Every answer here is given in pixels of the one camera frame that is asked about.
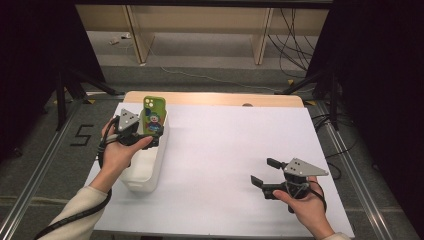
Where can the small white floor object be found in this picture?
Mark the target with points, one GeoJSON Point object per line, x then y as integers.
{"type": "Point", "coordinates": [114, 41]}
{"type": "Point", "coordinates": [126, 35]}

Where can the black curtain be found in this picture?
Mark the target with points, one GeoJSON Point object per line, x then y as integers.
{"type": "Point", "coordinates": [383, 83]}
{"type": "Point", "coordinates": [33, 50]}

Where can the green cartoon phone case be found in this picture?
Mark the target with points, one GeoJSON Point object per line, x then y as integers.
{"type": "Point", "coordinates": [154, 115]}

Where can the white plastic storage box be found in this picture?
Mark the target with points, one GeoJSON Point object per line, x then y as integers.
{"type": "Point", "coordinates": [143, 173]}

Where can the aluminium floor rail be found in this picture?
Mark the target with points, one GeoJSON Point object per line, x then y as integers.
{"type": "Point", "coordinates": [36, 173]}
{"type": "Point", "coordinates": [360, 176]}

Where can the white table mat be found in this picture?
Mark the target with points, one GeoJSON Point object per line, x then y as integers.
{"type": "Point", "coordinates": [216, 206]}

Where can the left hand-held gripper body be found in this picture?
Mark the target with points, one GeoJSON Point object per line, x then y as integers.
{"type": "Point", "coordinates": [128, 120]}

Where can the person's left hand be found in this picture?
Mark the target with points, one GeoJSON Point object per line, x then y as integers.
{"type": "Point", "coordinates": [116, 158]}

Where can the black tripod stand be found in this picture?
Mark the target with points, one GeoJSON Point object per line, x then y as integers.
{"type": "Point", "coordinates": [61, 100]}
{"type": "Point", "coordinates": [333, 100]}

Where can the person's right hand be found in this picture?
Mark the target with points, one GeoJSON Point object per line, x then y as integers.
{"type": "Point", "coordinates": [310, 210]}

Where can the beige wooden desk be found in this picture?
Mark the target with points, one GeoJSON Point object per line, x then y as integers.
{"type": "Point", "coordinates": [200, 20]}

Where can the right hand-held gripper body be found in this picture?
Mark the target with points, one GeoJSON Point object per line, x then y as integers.
{"type": "Point", "coordinates": [305, 168]}

